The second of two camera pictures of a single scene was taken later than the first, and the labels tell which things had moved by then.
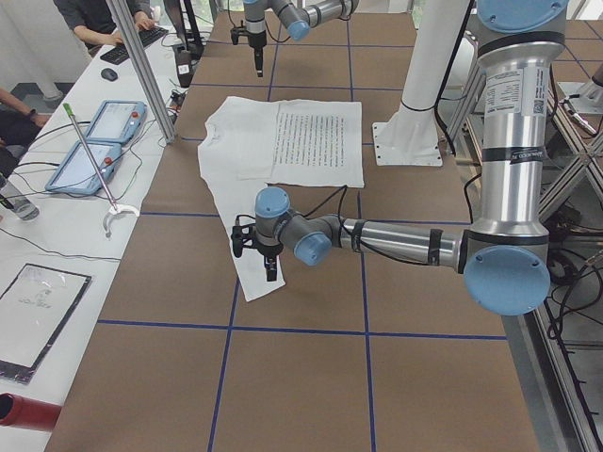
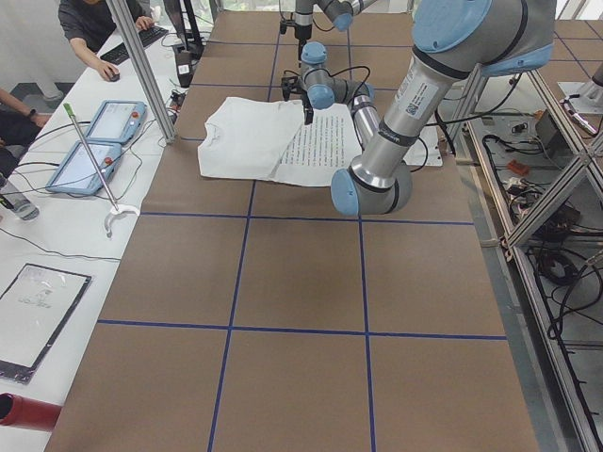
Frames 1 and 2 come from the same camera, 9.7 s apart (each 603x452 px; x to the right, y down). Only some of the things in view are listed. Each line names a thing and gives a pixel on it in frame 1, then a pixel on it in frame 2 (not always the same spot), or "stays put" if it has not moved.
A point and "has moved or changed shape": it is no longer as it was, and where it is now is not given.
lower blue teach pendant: x=77 y=172 stays put
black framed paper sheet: x=36 y=311 stays put
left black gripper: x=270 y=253 → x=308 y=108
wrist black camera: x=243 y=235 → x=290 y=84
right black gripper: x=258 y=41 → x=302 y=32
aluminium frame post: x=143 y=68 stays put
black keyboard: x=120 y=52 stays put
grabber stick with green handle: x=116 y=209 stays put
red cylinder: x=23 y=412 stays put
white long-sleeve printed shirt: x=247 y=146 has moved or changed shape
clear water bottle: x=15 y=196 stays put
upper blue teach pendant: x=118 y=121 stays put
